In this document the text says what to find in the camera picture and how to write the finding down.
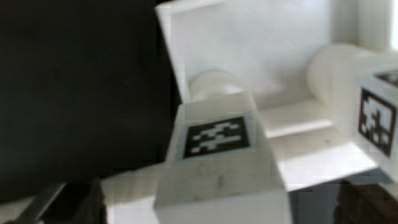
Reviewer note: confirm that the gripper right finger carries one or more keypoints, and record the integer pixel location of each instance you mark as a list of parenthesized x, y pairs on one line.
[(367, 205)]

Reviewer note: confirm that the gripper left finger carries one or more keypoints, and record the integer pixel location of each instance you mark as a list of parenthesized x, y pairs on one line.
[(69, 204)]

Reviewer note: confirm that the white chair leg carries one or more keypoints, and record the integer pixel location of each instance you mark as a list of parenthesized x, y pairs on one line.
[(221, 185), (353, 80)]

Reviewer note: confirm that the white chair seat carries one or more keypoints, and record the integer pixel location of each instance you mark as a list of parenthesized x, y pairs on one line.
[(257, 38)]

